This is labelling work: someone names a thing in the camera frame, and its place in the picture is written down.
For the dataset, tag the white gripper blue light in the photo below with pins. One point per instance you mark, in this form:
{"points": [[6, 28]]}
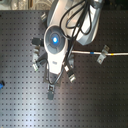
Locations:
{"points": [[56, 47]]}

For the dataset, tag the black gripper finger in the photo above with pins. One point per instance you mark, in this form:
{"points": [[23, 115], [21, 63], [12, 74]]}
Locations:
{"points": [[51, 90]]}

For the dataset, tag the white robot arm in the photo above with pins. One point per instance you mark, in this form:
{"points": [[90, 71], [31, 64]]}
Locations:
{"points": [[69, 21]]}

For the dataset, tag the right metal cable clip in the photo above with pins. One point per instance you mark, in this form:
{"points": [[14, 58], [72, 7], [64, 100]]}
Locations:
{"points": [[103, 54]]}

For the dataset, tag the metal cable clip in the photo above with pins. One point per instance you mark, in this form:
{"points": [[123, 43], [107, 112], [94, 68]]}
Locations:
{"points": [[103, 54], [43, 17], [36, 51]]}

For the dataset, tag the left metal cable clip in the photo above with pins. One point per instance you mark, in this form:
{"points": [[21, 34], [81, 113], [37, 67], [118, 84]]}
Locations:
{"points": [[36, 51]]}

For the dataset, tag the top metal cable clip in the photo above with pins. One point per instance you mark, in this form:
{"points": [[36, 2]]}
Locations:
{"points": [[43, 17]]}

